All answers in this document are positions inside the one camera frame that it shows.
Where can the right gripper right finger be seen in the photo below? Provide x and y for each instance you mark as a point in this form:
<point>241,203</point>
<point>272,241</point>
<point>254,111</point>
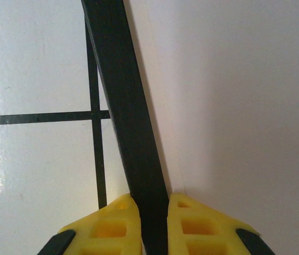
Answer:
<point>199,233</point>

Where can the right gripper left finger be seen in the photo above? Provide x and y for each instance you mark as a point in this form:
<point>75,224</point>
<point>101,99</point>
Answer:
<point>106,233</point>

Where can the black picture frame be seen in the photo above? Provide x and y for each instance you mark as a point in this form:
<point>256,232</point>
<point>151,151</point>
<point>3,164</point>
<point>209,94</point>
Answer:
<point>122,106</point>

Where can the white mat board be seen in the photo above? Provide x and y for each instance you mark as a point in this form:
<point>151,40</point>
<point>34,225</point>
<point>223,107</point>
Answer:
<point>231,106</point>

